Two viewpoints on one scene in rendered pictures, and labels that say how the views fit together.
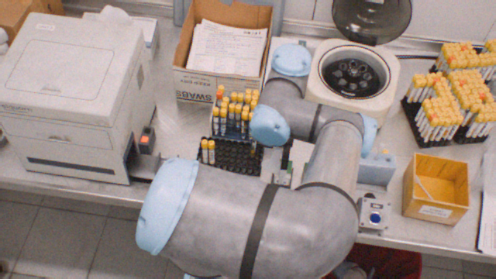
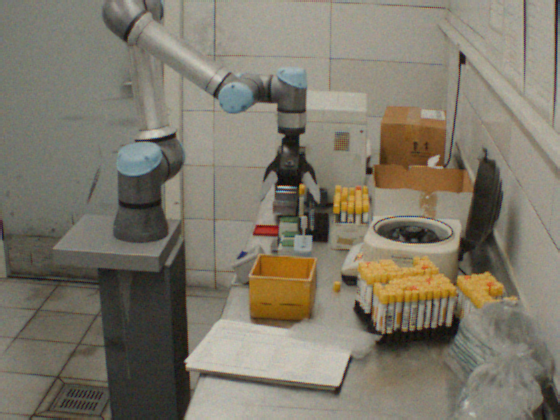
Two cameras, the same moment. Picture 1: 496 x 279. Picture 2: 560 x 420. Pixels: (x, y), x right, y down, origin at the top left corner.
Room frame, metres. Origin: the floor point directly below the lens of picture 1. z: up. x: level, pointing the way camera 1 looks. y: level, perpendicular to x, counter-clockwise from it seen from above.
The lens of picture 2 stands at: (0.62, -2.26, 1.70)
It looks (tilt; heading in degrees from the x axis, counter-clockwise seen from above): 18 degrees down; 89
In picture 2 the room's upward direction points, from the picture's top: 1 degrees clockwise
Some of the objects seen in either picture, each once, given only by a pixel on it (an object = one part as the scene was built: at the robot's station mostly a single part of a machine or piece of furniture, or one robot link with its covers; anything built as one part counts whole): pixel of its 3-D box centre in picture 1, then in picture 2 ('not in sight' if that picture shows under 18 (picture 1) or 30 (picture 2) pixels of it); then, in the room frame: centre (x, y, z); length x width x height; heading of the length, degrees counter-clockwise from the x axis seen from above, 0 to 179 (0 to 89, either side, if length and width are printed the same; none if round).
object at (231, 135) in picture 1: (249, 121); (350, 224); (0.86, -0.01, 0.91); 0.20 x 0.10 x 0.07; 84
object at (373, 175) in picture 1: (370, 169); (302, 262); (0.72, -0.32, 0.92); 0.10 x 0.07 x 0.10; 86
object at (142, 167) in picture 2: not in sight; (140, 171); (0.30, -0.10, 1.08); 0.13 x 0.12 x 0.14; 75
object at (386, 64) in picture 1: (349, 89); (405, 251); (0.97, -0.28, 0.94); 0.30 x 0.24 x 0.12; 165
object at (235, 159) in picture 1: (230, 146); (312, 211); (0.76, 0.04, 0.93); 0.17 x 0.09 x 0.11; 85
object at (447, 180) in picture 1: (434, 189); (283, 287); (0.67, -0.48, 0.92); 0.13 x 0.13 x 0.10; 81
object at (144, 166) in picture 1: (158, 166); (287, 195); (0.69, 0.22, 0.92); 0.21 x 0.07 x 0.05; 84
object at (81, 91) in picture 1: (87, 101); (322, 146); (0.80, 0.40, 1.03); 0.31 x 0.27 x 0.30; 84
